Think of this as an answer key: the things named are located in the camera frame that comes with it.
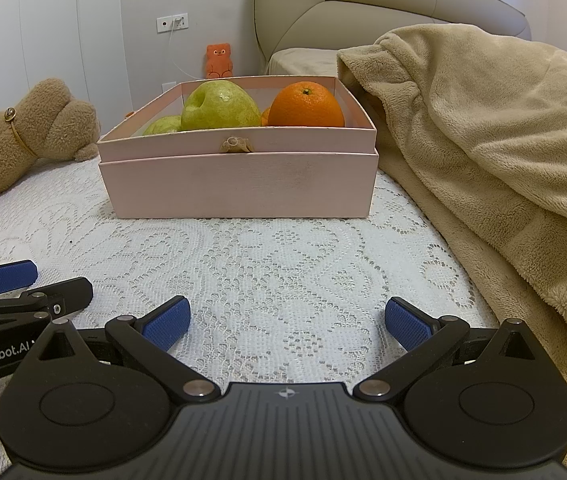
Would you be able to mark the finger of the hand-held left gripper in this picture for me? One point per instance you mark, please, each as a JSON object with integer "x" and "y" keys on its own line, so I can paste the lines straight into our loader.
{"x": 3, "y": 277}
{"x": 70, "y": 295}

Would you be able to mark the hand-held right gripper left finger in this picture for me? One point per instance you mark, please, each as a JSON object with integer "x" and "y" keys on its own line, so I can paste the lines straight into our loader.
{"x": 166, "y": 327}

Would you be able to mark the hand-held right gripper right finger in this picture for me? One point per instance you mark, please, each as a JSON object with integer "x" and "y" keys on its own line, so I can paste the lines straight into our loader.
{"x": 408, "y": 325}

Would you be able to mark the small green guava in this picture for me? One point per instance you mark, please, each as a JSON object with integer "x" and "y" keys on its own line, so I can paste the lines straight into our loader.
{"x": 163, "y": 126}

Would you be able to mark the pink cardboard box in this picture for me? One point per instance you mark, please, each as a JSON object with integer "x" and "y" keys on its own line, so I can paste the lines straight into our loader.
{"x": 288, "y": 140}

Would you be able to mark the large green guava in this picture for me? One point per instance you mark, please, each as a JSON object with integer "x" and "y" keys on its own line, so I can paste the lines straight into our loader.
{"x": 221, "y": 105}

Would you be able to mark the large orange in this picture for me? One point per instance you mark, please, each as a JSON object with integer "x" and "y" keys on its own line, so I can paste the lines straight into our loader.
{"x": 306, "y": 107}

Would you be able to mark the white lace bed cover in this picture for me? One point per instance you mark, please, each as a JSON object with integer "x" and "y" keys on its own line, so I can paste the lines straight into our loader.
{"x": 263, "y": 260}

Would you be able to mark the brown plush bear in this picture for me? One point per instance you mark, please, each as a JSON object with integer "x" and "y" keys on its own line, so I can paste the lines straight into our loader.
{"x": 58, "y": 125}

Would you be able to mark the beige fleece blanket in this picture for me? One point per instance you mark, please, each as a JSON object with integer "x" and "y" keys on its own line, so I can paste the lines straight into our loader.
{"x": 488, "y": 160}

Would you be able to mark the orange bear figure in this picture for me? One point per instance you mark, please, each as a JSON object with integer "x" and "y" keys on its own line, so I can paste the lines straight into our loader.
{"x": 219, "y": 60}

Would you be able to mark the beige cushion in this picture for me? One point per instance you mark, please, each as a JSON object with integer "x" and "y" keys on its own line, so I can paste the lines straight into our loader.
{"x": 303, "y": 61}

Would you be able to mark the beige upholstered headboard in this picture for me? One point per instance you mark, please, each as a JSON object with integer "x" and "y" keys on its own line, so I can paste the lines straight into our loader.
{"x": 363, "y": 5}

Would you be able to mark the blank white wall plate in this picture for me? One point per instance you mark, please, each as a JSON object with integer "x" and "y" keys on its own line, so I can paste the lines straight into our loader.
{"x": 169, "y": 87}

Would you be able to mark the single-hole white wall plate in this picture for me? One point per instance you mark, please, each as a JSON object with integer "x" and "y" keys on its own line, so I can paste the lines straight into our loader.
{"x": 165, "y": 23}

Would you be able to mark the white wall socket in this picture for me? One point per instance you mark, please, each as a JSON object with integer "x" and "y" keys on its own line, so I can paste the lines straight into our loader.
{"x": 182, "y": 21}

